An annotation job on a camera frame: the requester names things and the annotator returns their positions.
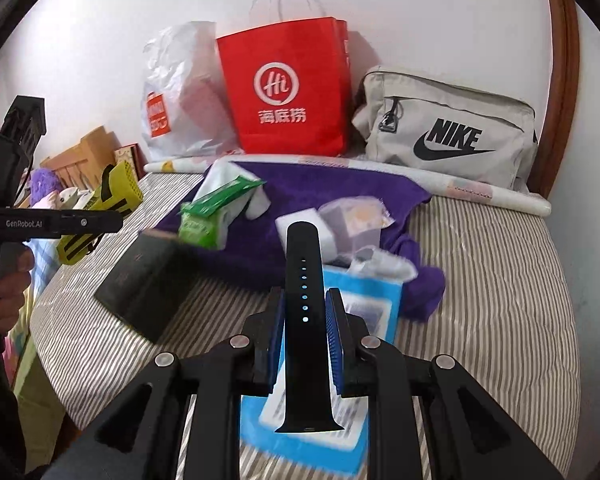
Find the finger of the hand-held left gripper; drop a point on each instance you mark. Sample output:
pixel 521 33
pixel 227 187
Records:
pixel 90 222

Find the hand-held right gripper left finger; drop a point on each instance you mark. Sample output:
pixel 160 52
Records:
pixel 276 340

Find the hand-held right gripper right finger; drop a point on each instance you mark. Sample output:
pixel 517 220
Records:
pixel 336 345

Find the yellow packet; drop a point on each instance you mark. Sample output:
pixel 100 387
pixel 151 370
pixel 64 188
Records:
pixel 120 185

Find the white foam net sleeve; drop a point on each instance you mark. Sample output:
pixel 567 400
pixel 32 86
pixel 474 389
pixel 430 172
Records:
pixel 337 242

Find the light green packet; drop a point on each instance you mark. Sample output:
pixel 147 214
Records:
pixel 200 230

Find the fruit printed white packet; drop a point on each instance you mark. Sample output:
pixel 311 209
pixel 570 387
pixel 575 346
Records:
pixel 357 217

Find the dark green packet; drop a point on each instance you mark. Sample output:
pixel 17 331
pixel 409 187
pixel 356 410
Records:
pixel 220 197

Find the white latex glove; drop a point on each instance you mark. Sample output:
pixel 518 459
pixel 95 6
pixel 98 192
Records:
pixel 217 175

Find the person's left forearm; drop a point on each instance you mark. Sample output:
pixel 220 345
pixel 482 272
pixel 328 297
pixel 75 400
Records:
pixel 0 410

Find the person's left hand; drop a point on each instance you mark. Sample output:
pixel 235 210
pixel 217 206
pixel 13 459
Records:
pixel 10 295

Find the white plush toy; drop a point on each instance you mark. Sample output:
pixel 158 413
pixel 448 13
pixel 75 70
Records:
pixel 70 197

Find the purple fluffy toy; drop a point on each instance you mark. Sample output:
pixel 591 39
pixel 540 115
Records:
pixel 44 184

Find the blue tissue pack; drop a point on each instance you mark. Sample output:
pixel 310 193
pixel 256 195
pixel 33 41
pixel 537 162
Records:
pixel 360 285

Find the wooden headboard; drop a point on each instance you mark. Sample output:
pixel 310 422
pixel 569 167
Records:
pixel 85 155

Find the dark green box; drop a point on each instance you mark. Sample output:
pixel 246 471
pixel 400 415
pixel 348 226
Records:
pixel 140 285

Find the white plastic shopping bag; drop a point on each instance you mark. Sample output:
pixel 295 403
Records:
pixel 190 110

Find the grey striped mattress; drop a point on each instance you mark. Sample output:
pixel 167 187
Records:
pixel 480 285

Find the purple towel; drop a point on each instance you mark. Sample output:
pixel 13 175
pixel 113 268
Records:
pixel 280 180

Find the rolled printed paper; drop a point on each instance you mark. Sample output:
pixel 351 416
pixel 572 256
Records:
pixel 480 195

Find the grey waist bag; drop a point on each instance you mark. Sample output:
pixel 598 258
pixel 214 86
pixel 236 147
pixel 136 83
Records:
pixel 430 130

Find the red paper shopping bag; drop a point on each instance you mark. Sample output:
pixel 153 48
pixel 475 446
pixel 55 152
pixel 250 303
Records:
pixel 285 90

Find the brown wooden door frame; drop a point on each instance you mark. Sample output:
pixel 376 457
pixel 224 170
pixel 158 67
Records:
pixel 562 85

